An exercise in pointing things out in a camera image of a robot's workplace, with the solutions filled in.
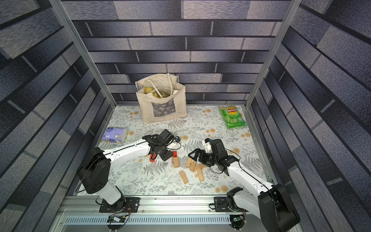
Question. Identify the wooden block bottom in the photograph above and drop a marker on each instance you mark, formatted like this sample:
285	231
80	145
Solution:
183	177

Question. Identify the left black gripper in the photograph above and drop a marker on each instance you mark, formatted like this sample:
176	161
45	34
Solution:
168	155

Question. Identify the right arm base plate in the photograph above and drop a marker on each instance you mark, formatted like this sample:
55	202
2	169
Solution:
221	204

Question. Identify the aluminium front rail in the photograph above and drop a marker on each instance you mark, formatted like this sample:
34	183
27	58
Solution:
177	204

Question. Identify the right circuit board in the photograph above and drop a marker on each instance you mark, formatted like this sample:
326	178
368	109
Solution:
237	220

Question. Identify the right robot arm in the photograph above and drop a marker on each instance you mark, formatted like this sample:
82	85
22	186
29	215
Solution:
270	203

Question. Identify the wooden block top horizontal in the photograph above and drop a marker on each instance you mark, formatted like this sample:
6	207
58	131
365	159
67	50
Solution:
200	166

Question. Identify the left circuit board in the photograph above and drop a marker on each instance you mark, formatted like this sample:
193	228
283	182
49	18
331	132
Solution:
116	219

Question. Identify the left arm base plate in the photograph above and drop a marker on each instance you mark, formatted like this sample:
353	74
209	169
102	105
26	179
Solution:
123	205

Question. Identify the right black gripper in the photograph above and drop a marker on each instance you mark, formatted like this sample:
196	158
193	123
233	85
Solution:
205	156

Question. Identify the green chips bag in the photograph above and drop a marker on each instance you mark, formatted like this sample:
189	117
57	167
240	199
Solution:
231	116

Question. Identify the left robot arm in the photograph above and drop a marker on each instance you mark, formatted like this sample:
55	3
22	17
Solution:
96	166

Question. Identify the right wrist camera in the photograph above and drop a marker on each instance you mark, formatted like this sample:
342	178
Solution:
207	146

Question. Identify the circuit board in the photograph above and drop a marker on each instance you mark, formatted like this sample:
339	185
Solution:
237	220
116	219

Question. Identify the purple tissue pack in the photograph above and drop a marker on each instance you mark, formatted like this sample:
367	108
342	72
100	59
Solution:
115	135

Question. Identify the beige canvas tote bag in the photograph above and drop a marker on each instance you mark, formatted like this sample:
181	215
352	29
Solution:
161	97

